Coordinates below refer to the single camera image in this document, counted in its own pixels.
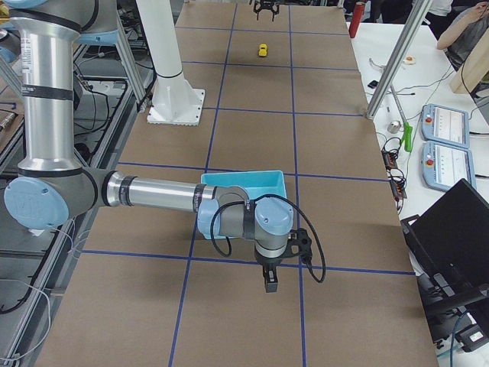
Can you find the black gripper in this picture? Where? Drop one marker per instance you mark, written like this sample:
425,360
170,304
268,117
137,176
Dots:
265,5
269,265

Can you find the yellow beetle toy car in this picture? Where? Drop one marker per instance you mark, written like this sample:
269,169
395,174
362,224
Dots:
262,50

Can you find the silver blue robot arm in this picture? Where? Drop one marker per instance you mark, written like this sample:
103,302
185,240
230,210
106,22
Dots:
52,186

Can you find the fried egg toy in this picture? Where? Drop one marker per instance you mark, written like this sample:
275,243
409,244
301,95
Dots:
409,60

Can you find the light blue plastic bin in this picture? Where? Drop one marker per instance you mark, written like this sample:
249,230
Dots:
263,183

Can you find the red cylinder tube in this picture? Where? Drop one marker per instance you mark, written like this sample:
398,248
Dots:
356,19

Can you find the small black phone device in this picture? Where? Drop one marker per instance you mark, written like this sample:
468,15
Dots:
373,84

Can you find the small silver metal weight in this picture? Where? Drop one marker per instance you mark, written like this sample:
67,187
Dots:
394,127

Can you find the black laptop on stand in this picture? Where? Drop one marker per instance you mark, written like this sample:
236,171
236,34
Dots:
450,242

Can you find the long reacher grabber tool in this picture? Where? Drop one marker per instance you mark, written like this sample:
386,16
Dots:
399,107

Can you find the seated person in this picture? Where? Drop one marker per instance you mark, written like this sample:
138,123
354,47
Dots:
465,43

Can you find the near teach pendant tablet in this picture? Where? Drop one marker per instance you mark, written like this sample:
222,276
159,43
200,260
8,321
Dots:
444,165

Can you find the teach pendant tablet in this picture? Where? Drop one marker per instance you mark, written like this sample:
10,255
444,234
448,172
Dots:
445,125
444,165

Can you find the far teach pendant tablet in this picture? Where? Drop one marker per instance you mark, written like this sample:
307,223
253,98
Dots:
445,125

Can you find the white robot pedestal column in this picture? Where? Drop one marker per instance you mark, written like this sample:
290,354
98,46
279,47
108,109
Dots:
174,101

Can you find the aluminium frame post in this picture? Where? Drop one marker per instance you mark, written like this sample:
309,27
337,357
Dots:
409,31

